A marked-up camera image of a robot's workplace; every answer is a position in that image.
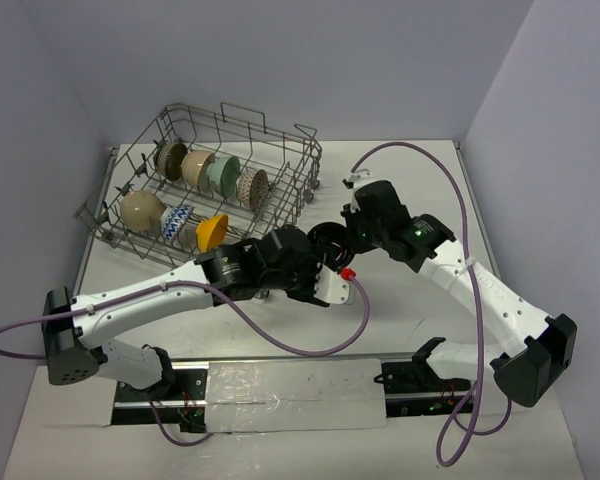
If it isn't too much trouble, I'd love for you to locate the white bowl top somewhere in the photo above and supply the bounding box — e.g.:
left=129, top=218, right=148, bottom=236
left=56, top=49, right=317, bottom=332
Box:
left=120, top=190, right=166, bottom=232

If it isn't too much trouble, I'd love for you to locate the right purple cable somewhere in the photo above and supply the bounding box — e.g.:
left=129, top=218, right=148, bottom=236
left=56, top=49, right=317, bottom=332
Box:
left=353, top=142, right=513, bottom=467

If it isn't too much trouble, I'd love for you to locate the brown ribbed bowl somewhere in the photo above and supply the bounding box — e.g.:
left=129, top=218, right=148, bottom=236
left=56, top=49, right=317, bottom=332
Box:
left=154, top=142, right=188, bottom=181

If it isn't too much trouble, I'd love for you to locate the white taped cover sheet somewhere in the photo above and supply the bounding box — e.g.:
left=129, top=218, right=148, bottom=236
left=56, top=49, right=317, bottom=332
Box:
left=205, top=359, right=387, bottom=433

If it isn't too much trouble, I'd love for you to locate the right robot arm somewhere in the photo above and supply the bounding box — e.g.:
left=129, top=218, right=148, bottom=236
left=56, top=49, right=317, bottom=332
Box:
left=341, top=174, right=577, bottom=408

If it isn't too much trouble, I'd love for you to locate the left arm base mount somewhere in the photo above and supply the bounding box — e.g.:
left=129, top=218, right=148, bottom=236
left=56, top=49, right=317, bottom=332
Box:
left=111, top=367, right=208, bottom=434

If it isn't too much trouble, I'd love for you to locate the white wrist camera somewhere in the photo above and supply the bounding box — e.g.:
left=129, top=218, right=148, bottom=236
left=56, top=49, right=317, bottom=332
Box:
left=343, top=169, right=375, bottom=190
left=314, top=266, right=355, bottom=305

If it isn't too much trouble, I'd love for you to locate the grey wire dish rack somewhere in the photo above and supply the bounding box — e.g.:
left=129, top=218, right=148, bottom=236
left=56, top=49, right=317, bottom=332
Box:
left=74, top=102, right=322, bottom=267

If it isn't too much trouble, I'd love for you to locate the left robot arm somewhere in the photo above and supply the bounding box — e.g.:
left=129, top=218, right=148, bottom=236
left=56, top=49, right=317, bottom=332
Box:
left=42, top=226, right=337, bottom=399

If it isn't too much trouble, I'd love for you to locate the yellow bowl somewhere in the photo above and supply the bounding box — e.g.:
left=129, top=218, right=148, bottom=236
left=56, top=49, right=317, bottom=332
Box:
left=196, top=214, right=229, bottom=253

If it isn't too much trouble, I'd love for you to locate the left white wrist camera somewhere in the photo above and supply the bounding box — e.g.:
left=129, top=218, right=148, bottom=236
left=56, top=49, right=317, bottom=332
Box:
left=314, top=266, right=355, bottom=305

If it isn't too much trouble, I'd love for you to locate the red blue patterned bowl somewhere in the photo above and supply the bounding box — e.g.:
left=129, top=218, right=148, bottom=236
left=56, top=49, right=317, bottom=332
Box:
left=160, top=204, right=194, bottom=243

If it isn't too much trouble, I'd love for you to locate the plain white bowl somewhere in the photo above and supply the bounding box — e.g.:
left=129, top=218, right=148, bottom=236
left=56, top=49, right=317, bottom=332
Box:
left=181, top=150, right=215, bottom=191

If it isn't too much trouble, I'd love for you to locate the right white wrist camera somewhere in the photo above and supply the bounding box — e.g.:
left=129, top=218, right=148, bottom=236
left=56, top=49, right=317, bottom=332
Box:
left=343, top=169, right=375, bottom=190

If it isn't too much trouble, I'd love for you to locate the teal glazed bowl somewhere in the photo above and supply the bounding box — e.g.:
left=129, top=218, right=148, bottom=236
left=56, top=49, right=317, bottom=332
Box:
left=207, top=156, right=241, bottom=198

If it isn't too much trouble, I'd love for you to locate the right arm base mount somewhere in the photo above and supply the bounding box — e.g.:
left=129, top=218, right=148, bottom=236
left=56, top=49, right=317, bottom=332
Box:
left=373, top=337, right=472, bottom=418

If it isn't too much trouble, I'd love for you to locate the patterned mosaic bowl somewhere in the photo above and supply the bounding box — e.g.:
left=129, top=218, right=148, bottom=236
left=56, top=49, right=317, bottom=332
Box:
left=236, top=169, right=269, bottom=211

